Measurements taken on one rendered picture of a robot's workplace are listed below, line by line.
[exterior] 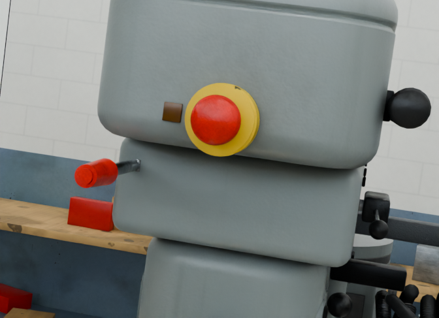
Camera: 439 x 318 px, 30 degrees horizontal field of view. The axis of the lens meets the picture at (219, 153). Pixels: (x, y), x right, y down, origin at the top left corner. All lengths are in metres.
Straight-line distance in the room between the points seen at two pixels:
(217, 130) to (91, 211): 4.20
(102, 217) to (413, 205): 1.87
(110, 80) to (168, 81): 0.06
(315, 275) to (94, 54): 4.63
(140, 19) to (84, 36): 4.73
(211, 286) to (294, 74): 0.26
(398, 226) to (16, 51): 4.60
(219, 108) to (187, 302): 0.27
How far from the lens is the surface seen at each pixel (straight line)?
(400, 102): 0.71
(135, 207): 0.81
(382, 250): 1.42
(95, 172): 0.67
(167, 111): 0.69
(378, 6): 0.70
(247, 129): 0.66
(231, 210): 0.79
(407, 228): 1.19
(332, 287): 1.02
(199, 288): 0.84
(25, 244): 5.64
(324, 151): 0.68
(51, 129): 5.51
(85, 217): 4.84
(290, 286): 0.83
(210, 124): 0.64
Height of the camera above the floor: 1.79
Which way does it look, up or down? 5 degrees down
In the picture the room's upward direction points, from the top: 8 degrees clockwise
